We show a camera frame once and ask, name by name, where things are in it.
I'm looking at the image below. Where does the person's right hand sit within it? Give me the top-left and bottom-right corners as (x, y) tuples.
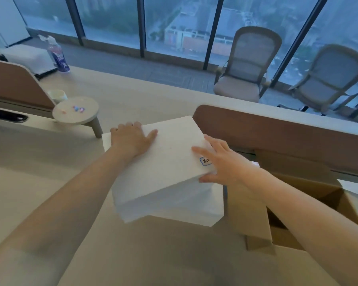
(192, 134), (250, 187)

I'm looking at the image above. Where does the person's left hand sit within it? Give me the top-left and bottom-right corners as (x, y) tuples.
(110, 122), (158, 160)

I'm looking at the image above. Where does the white foam box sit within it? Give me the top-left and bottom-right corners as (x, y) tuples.
(102, 116), (225, 227)

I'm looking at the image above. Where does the person's right forearm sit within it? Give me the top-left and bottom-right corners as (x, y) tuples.
(235, 167), (358, 286)

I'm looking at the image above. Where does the person's left forearm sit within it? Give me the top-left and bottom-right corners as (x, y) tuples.
(0, 148), (130, 286)

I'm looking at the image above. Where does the round beige desk shelf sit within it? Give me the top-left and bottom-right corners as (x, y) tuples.
(52, 97), (104, 139)

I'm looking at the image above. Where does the brown desk divider panel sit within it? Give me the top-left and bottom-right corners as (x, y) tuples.
(0, 58), (56, 110)
(193, 104), (358, 177)

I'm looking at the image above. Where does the brown cardboard box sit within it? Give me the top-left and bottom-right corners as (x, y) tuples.
(224, 149), (358, 254)

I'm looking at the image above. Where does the white cup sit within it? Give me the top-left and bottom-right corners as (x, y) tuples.
(47, 89), (68, 104)

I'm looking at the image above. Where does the beige mesh office chair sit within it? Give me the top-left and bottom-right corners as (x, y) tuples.
(277, 43), (358, 117)
(213, 26), (283, 103)

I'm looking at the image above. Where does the blue patterned plastic bottle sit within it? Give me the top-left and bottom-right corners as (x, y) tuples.
(38, 34), (70, 73)

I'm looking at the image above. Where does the white rectangular box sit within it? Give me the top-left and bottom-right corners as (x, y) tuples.
(1, 46), (56, 78)

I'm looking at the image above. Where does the white board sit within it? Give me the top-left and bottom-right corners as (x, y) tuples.
(0, 0), (30, 48)

